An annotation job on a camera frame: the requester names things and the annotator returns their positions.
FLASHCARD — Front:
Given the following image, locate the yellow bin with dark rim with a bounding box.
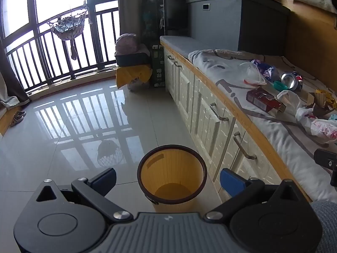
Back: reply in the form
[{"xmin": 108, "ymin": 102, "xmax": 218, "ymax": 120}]
[{"xmin": 137, "ymin": 144, "xmax": 208, "ymax": 214}]

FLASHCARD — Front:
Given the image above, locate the grey brown curtain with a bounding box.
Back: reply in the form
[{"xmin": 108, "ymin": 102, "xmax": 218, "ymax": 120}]
[{"xmin": 117, "ymin": 0, "xmax": 145, "ymax": 46}]

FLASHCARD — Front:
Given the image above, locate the black window railing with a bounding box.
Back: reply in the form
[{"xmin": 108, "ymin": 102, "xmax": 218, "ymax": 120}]
[{"xmin": 0, "ymin": 4, "xmax": 122, "ymax": 93}]

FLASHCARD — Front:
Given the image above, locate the green carton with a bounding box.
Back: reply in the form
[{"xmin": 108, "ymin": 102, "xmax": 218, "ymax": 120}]
[{"xmin": 150, "ymin": 45, "xmax": 166, "ymax": 87}]

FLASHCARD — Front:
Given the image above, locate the teal bottle cap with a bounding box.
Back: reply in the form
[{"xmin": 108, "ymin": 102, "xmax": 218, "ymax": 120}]
[{"xmin": 273, "ymin": 81, "xmax": 289, "ymax": 92}]

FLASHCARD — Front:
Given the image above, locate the yellow cloth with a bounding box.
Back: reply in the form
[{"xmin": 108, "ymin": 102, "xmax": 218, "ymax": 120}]
[{"xmin": 116, "ymin": 64, "xmax": 153, "ymax": 89}]

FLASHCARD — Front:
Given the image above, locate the white cabinet with wooden top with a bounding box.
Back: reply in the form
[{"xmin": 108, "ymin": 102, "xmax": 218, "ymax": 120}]
[{"xmin": 163, "ymin": 42, "xmax": 312, "ymax": 205}]

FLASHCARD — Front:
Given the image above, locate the printed grey blanket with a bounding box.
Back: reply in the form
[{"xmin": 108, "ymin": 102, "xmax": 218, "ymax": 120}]
[{"xmin": 188, "ymin": 49, "xmax": 337, "ymax": 203}]

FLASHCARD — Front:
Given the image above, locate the black storage case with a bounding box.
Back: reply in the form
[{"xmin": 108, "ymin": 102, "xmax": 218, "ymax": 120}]
[{"xmin": 115, "ymin": 52, "xmax": 152, "ymax": 67}]

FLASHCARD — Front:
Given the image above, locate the pink quilted bundle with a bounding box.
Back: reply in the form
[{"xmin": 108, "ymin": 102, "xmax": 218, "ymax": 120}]
[{"xmin": 115, "ymin": 33, "xmax": 151, "ymax": 57}]

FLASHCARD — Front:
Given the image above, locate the purple floral wrapper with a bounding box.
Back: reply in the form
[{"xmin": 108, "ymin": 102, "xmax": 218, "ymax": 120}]
[{"xmin": 251, "ymin": 59, "xmax": 281, "ymax": 83}]

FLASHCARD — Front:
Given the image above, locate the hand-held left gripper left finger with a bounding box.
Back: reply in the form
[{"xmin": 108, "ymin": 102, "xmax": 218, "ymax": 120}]
[{"xmin": 28, "ymin": 168, "xmax": 134, "ymax": 223}]

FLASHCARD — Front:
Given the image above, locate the red cardboard box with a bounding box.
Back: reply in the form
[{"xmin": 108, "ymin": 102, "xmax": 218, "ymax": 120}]
[{"xmin": 246, "ymin": 87, "xmax": 286, "ymax": 113}]

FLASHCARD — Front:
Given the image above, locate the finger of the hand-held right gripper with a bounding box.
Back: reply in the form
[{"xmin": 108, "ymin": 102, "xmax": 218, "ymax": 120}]
[{"xmin": 313, "ymin": 149, "xmax": 337, "ymax": 186}]

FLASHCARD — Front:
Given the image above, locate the grey bench cushion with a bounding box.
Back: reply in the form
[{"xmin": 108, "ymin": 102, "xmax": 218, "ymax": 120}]
[{"xmin": 160, "ymin": 35, "xmax": 239, "ymax": 58}]

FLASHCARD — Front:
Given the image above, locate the dark plastic drawer unit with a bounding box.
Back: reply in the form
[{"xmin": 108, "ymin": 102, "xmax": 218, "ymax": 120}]
[{"xmin": 161, "ymin": 0, "xmax": 190, "ymax": 38}]

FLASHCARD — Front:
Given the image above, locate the crushed drink can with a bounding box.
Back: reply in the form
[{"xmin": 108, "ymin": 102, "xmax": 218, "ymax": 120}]
[{"xmin": 280, "ymin": 71, "xmax": 304, "ymax": 92}]

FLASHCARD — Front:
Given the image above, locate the grey storage box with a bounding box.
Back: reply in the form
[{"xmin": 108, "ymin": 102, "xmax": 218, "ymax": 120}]
[{"xmin": 186, "ymin": 0, "xmax": 291, "ymax": 56}]

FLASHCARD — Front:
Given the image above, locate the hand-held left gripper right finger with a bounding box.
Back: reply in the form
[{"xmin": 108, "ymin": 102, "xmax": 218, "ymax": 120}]
[{"xmin": 204, "ymin": 168, "xmax": 312, "ymax": 223}]

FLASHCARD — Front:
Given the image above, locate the white plastic bag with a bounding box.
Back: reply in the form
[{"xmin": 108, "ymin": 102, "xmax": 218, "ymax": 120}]
[{"xmin": 276, "ymin": 90, "xmax": 306, "ymax": 116}]

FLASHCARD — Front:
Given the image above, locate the white printed sack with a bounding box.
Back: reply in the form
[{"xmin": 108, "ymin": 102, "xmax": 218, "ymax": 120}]
[{"xmin": 127, "ymin": 77, "xmax": 151, "ymax": 92}]

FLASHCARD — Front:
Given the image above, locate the hanging rope basket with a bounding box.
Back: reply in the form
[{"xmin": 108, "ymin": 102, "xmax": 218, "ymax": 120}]
[{"xmin": 47, "ymin": 1, "xmax": 90, "ymax": 61}]

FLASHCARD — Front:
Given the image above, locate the brown cardboard box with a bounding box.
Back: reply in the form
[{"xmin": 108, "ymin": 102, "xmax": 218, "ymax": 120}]
[{"xmin": 305, "ymin": 92, "xmax": 328, "ymax": 117}]

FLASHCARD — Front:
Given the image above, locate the clear plastic cup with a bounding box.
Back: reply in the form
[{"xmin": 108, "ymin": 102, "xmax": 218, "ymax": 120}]
[{"xmin": 239, "ymin": 62, "xmax": 268, "ymax": 86}]

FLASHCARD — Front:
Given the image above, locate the low wooden platform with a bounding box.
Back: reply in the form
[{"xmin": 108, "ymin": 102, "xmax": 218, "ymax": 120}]
[{"xmin": 0, "ymin": 105, "xmax": 28, "ymax": 135}]

